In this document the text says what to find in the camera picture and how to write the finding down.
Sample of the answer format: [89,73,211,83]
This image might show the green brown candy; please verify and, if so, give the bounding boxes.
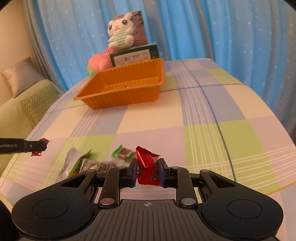
[111,145,135,163]

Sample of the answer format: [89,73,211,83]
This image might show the green printed box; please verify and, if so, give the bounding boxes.
[110,44,159,67]

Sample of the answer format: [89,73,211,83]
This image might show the orange plastic tray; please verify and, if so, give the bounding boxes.
[74,58,166,109]

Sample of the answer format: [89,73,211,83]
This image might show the grey black snack packet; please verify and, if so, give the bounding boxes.
[79,158,128,173]

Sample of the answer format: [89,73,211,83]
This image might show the grey cushion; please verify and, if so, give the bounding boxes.
[1,57,45,98]

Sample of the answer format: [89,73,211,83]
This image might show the green zigzag cushion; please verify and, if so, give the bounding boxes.
[21,85,61,128]

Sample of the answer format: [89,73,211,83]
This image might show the green sofa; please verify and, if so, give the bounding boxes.
[0,79,64,176]

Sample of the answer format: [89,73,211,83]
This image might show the green clear snack bag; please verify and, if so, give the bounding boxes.
[55,148,91,182]

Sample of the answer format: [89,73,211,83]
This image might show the checkered tablecloth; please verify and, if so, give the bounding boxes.
[1,59,295,240]

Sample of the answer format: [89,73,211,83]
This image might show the small dark red candy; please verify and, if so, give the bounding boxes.
[31,138,50,156]

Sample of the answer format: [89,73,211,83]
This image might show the white bunny plush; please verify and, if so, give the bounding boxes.
[107,13,134,51]

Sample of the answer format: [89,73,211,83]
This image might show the pink star plush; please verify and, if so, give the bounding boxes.
[87,48,116,77]

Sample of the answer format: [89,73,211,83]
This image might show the red crinkled snack packet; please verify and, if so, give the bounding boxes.
[135,146,161,186]

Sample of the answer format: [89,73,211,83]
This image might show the blue star curtain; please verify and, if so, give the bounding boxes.
[23,1,295,135]

